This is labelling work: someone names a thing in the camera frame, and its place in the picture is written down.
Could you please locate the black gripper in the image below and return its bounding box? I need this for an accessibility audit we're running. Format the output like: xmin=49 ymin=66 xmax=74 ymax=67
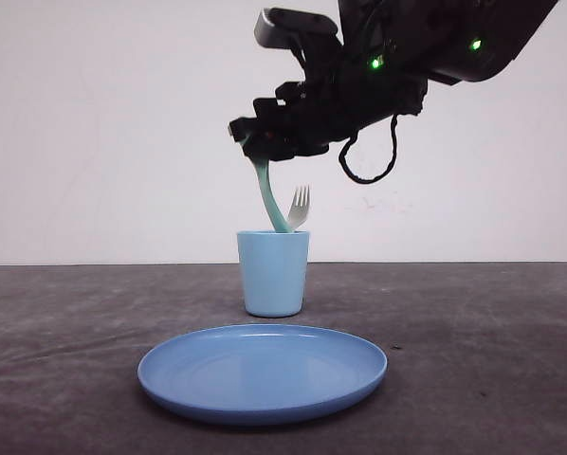
xmin=229 ymin=27 xmax=428 ymax=161

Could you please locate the white plastic fork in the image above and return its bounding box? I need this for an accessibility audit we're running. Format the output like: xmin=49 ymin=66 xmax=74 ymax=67
xmin=287 ymin=185 xmax=310 ymax=231

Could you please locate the mint green plastic spoon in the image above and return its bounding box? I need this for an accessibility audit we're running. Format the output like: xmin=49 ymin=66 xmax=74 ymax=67
xmin=249 ymin=150 xmax=293 ymax=233

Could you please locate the light blue plastic cup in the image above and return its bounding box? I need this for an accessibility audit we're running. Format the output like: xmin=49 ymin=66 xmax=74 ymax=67
xmin=237 ymin=230 xmax=310 ymax=319

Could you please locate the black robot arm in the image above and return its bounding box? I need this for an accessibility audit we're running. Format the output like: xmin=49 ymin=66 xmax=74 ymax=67
xmin=229 ymin=0 xmax=554 ymax=161

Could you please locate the blue plastic plate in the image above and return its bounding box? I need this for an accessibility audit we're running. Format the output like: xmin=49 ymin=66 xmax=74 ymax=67
xmin=137 ymin=323 xmax=388 ymax=427

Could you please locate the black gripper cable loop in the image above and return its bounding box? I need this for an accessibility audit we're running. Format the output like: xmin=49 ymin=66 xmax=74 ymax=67
xmin=338 ymin=112 xmax=399 ymax=185

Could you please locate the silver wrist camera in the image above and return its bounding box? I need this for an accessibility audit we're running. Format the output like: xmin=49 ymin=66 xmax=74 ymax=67
xmin=254 ymin=8 xmax=338 ymax=49

